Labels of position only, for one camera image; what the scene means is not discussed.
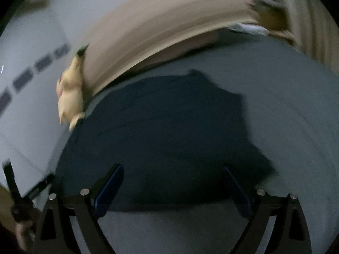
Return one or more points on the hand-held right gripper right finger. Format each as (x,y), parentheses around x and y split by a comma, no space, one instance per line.
(238,190)

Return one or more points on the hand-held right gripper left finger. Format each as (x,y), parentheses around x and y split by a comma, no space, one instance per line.
(111,187)

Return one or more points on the dark navy large garment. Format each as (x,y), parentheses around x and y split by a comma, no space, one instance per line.
(172,137)

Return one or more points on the person's left hand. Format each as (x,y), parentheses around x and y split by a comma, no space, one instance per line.
(23,232)

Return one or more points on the white plush toy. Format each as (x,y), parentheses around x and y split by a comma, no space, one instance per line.
(70,100)

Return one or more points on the pale grey pillow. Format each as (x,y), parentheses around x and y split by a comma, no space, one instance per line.
(249,29)

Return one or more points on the brown cloth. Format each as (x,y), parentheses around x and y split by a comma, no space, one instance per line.
(275,21)

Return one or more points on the beige curtain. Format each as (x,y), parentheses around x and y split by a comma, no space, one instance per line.
(317,31)

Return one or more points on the dark wall panel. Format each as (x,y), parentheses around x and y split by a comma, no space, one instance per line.
(43,63)
(4,101)
(22,80)

